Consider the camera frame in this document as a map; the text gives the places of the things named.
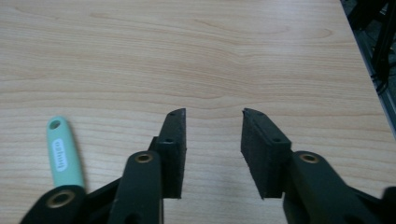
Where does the mint green tool handle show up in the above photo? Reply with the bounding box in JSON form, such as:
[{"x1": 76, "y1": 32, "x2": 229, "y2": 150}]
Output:
[{"x1": 46, "y1": 116, "x2": 86, "y2": 189}]

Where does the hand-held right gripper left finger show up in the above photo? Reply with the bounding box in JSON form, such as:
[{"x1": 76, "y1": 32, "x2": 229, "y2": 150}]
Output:
[{"x1": 148, "y1": 107, "x2": 187, "y2": 200}]

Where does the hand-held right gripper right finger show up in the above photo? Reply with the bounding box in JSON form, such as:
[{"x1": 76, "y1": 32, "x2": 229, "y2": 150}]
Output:
[{"x1": 240, "y1": 107, "x2": 293, "y2": 200}]

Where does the black metal stand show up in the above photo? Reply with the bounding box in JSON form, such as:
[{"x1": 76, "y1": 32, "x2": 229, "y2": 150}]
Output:
[{"x1": 339, "y1": 0, "x2": 396, "y2": 94}]

